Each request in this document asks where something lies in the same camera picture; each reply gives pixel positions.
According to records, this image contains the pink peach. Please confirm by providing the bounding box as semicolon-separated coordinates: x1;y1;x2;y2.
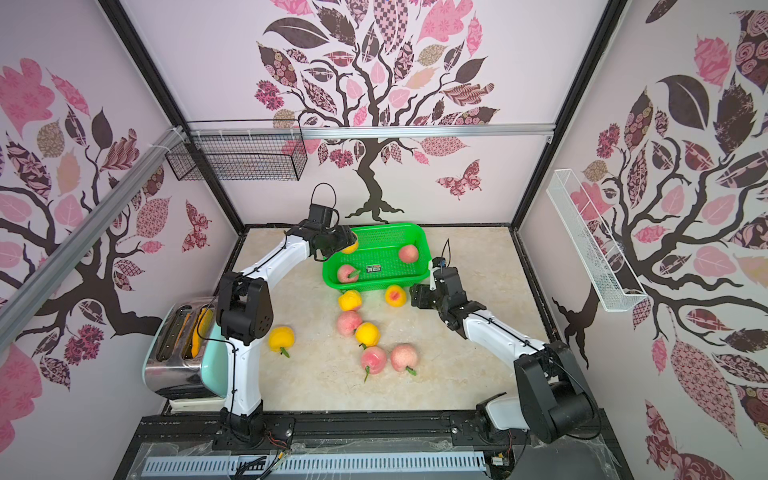
398;245;420;264
361;346;388;381
336;310;364;337
337;264;360;284
390;344;419;376

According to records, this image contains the aluminium rail left wall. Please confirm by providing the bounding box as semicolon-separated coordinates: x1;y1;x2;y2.
1;126;183;349

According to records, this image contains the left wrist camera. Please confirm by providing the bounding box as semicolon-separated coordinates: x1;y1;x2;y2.
307;203;336;230

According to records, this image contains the aluminium rail back wall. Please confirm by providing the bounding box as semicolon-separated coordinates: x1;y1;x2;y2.
191;123;556;140

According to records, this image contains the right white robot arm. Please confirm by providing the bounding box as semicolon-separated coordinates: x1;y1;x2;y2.
409;275;601;444

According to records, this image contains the yellow red peach below basket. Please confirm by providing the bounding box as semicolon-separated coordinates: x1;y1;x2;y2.
385;285;408;307

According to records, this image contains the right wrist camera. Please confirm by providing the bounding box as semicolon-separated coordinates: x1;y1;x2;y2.
430;256;459;289

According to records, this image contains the aluminium rail wall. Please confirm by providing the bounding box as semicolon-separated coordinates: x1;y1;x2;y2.
1;126;183;349
191;123;556;140

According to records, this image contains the black wire wall basket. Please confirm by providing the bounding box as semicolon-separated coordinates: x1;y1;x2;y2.
165;117;309;181

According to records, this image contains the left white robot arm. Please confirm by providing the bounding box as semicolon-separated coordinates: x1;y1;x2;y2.
215;221;356;438

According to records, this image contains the white wire wall shelf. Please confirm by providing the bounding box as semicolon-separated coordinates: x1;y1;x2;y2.
546;169;648;313

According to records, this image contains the mint and chrome toaster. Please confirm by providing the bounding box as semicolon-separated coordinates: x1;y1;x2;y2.
142;297;228;401

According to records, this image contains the yellow peach with red spot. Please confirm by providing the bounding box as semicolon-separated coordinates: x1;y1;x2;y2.
342;240;359;255

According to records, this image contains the yellow peach with green leaf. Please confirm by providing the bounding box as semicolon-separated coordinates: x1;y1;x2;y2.
268;326;295;358

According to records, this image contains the white slotted cable duct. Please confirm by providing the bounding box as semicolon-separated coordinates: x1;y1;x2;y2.
137;451;487;479

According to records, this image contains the green plastic basket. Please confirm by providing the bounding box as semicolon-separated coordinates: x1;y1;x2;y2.
322;223;431;291

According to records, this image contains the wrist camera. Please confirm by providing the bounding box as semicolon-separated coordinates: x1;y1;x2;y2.
430;256;459;289
307;203;336;230

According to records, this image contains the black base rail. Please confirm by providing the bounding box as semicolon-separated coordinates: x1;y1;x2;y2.
114;410;633;479

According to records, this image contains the yellow peach centre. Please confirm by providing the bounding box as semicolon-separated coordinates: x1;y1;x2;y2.
355;322;381;349

